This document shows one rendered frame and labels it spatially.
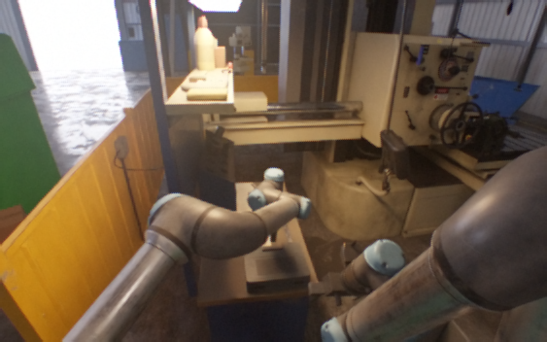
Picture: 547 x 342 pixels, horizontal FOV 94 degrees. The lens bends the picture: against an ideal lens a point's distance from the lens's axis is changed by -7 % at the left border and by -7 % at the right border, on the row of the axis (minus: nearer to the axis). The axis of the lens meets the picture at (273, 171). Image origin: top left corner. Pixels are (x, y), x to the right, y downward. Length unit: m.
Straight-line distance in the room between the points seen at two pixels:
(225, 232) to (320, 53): 2.25
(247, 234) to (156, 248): 0.19
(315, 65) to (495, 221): 2.45
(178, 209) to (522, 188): 0.57
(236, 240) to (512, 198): 0.47
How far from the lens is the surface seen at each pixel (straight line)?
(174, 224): 0.63
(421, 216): 3.18
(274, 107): 2.28
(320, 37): 2.65
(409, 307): 0.38
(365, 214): 2.78
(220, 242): 0.59
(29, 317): 1.38
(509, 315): 0.49
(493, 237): 0.28
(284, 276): 1.16
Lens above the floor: 1.89
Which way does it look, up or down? 28 degrees down
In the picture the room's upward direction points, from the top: 2 degrees clockwise
